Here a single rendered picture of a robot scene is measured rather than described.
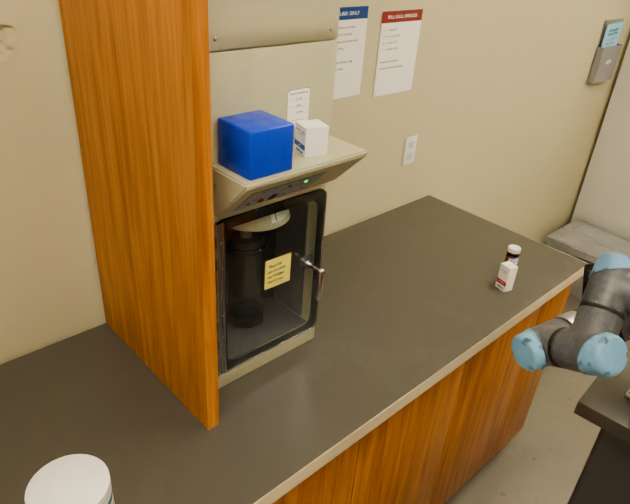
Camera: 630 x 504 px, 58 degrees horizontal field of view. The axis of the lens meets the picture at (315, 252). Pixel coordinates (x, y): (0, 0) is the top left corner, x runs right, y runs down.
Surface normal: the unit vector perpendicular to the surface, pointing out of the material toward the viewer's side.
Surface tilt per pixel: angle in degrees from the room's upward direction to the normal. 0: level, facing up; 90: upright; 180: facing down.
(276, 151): 90
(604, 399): 0
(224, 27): 90
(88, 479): 0
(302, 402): 0
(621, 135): 90
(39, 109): 90
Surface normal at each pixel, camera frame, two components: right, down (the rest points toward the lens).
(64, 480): 0.07, -0.87
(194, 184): -0.73, 0.30
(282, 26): 0.68, 0.41
